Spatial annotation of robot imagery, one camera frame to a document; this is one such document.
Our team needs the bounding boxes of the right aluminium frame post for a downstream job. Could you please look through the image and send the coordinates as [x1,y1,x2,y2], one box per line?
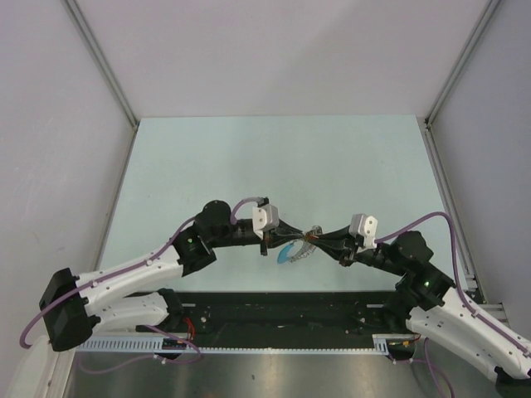
[424,0,504,129]

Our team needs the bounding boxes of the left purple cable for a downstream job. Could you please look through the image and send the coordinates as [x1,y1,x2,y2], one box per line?
[18,195,266,352]

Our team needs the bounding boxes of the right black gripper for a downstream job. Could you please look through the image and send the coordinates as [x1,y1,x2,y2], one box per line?
[308,225,407,277]

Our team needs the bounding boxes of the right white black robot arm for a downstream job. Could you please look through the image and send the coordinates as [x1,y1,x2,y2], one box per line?
[308,229,530,389]

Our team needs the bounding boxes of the left aluminium frame post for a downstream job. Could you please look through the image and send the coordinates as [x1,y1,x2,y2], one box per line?
[61,0,139,130]

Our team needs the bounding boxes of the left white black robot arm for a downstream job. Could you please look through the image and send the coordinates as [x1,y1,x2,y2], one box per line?
[39,197,304,352]

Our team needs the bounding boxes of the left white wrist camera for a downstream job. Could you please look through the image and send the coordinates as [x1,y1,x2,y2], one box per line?
[251,204,280,240]

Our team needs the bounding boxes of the aluminium frame post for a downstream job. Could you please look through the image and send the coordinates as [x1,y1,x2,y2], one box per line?
[61,0,139,130]
[424,0,504,129]

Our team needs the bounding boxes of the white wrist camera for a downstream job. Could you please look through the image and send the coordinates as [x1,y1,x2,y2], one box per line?
[348,213,378,251]
[251,204,280,240]

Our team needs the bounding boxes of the white slotted cable duct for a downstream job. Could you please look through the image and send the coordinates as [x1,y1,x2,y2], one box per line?
[76,335,399,356]

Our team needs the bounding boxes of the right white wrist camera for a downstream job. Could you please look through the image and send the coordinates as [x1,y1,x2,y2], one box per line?
[348,213,378,251]

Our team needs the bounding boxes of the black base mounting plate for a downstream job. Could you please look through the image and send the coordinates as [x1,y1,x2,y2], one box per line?
[85,289,435,349]

